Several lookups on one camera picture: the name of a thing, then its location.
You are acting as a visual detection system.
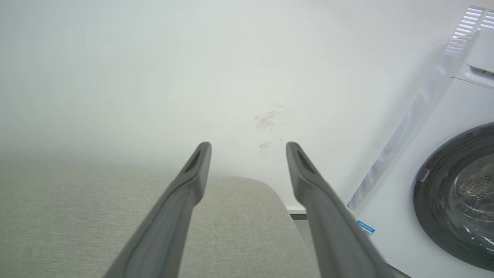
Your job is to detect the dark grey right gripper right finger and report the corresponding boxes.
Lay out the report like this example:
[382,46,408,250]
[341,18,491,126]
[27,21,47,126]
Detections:
[286,142,400,278]

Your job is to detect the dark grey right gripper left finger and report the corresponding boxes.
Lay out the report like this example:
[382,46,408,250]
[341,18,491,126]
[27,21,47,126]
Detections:
[104,141,212,278]

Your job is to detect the blue sticker label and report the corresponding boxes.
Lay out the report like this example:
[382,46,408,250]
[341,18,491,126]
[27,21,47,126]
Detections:
[357,220,376,237]

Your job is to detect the white washing machine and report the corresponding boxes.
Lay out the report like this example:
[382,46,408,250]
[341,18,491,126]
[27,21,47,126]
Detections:
[347,28,494,278]

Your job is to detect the dark round washing machine door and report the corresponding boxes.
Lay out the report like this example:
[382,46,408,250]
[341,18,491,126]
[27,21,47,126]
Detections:
[413,122,494,271]

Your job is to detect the white detergent drawer panel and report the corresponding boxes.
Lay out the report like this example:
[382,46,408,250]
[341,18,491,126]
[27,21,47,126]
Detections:
[465,29,494,75]

